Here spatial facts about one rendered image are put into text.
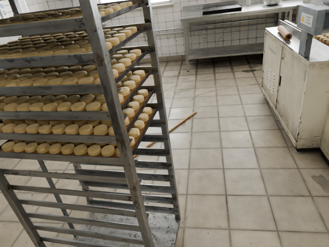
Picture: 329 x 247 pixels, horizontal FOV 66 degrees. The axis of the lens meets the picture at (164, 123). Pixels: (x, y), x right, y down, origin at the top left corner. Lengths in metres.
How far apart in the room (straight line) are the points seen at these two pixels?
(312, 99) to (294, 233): 0.98
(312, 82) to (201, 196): 1.18
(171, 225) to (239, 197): 0.61
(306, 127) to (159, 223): 1.39
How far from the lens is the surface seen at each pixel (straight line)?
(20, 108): 1.03
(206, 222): 1.89
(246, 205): 2.00
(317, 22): 2.03
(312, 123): 2.35
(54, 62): 0.81
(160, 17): 5.13
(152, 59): 1.13
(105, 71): 0.70
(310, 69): 2.12
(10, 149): 1.22
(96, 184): 1.71
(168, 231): 1.68
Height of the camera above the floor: 1.49
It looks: 30 degrees down
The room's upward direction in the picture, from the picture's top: 8 degrees counter-clockwise
